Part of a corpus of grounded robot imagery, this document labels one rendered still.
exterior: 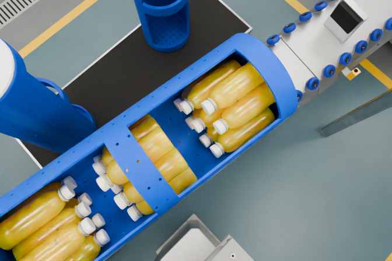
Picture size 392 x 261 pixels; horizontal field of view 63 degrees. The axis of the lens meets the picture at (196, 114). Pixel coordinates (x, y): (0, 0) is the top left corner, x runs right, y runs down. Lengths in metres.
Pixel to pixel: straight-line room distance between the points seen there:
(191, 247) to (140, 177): 0.21
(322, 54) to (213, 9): 1.09
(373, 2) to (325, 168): 1.07
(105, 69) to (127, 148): 1.32
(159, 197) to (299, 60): 0.70
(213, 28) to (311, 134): 0.90
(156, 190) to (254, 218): 1.28
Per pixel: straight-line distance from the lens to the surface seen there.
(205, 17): 2.15
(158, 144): 0.80
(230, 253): 0.76
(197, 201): 1.97
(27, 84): 1.23
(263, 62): 0.83
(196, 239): 0.83
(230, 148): 0.91
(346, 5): 1.19
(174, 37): 2.06
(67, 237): 0.89
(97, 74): 2.05
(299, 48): 1.23
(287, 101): 0.87
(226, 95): 0.83
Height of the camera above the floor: 1.97
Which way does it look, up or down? 75 degrees down
